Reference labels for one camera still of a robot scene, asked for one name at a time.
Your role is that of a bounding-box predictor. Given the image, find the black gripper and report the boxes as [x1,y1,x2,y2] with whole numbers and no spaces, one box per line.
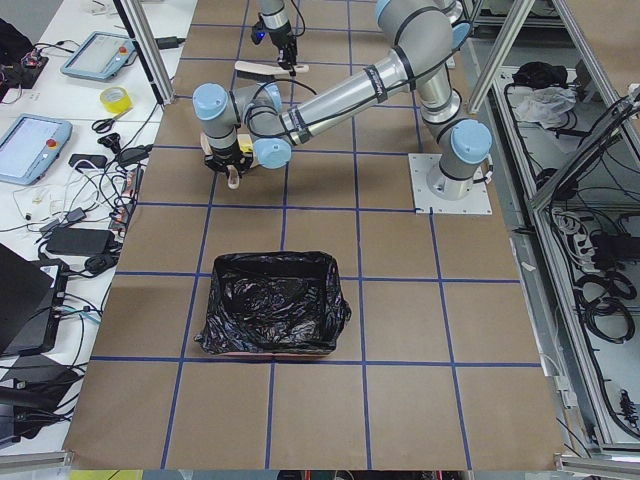
[204,148,254,176]
[275,35,297,76]

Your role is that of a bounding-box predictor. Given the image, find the yellow sponge wedge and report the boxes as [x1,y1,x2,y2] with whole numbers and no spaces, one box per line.
[239,140,253,153]

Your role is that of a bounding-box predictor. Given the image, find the beige dustpan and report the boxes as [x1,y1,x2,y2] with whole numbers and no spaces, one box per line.
[200,132,259,190]

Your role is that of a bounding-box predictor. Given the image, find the beige hand brush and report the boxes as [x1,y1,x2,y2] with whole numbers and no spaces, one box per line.
[234,61,310,82]

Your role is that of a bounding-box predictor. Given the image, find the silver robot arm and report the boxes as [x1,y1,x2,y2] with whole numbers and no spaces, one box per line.
[192,1,492,201]
[251,0,306,76]

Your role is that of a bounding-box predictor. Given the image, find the black lined trash bin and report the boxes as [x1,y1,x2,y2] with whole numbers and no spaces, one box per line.
[194,251,352,356]

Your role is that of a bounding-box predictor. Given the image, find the yellow tape roll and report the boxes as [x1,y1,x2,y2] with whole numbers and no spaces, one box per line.
[99,86,133,114]

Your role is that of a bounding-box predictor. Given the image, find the far blue teach pendant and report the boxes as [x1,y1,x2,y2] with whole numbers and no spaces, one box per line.
[60,31,136,81]

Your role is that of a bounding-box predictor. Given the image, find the blue teach pendant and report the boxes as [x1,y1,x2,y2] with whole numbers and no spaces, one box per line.
[60,31,136,81]
[1,114,73,185]

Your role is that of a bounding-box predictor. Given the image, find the black power adapter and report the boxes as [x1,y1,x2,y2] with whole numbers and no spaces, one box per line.
[46,228,116,256]

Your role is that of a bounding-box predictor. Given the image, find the near blue teach pendant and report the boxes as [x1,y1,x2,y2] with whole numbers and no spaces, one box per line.
[1,114,73,185]

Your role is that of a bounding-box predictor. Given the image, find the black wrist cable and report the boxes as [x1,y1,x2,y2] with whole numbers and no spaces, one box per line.
[239,74,321,132]

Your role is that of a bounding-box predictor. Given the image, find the black handled scissors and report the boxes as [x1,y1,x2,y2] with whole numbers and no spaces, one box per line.
[91,110,128,134]

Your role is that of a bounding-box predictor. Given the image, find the aluminium frame post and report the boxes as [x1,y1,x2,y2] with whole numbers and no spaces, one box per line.
[113,0,175,106]

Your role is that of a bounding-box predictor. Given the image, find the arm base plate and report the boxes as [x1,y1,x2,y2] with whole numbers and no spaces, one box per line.
[408,153,493,216]

